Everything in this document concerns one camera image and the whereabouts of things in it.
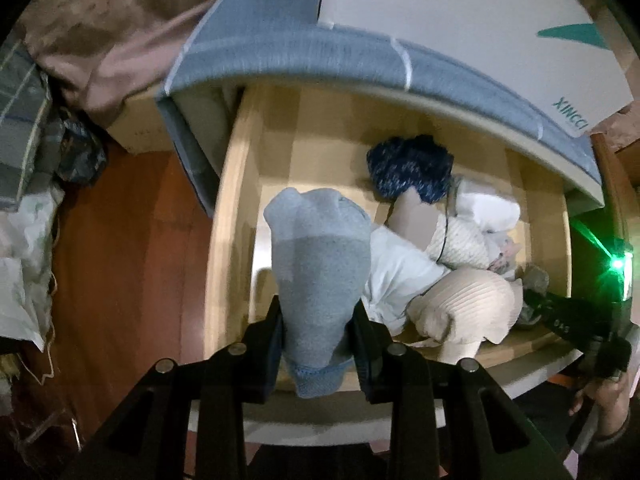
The grey checked quilt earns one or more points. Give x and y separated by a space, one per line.
20 110

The beige cardboard box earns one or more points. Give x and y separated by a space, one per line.
140 125

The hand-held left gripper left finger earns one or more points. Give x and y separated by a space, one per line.
272 350

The person's right hand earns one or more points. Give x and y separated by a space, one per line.
612 402

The small grey underwear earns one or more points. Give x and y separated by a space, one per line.
535 282

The white plastic bag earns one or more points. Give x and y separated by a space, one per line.
25 260

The white cardboard box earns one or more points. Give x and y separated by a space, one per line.
450 25

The dark blue speckled sock ball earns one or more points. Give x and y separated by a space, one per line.
410 170

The grey drawer with wooden inside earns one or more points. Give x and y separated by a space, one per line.
280 135

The cream knit underwear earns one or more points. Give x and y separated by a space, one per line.
462 245

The grey sock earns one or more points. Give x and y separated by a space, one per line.
320 270

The blue checked cloth cover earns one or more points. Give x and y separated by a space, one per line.
280 55

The dusty pink underwear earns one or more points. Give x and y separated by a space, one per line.
412 222

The leaf print bed sheet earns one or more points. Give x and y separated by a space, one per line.
125 25

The floral print underwear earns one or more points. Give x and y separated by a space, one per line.
505 260

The pale white cloth underwear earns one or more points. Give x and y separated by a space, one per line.
400 270

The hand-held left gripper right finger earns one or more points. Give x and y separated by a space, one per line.
364 355

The dark blue patterned bag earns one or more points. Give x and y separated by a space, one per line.
80 155

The person's right forearm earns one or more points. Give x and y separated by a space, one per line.
617 447

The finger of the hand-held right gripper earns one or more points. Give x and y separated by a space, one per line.
570 320

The cream ribbed sock bundle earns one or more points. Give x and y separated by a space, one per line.
470 305

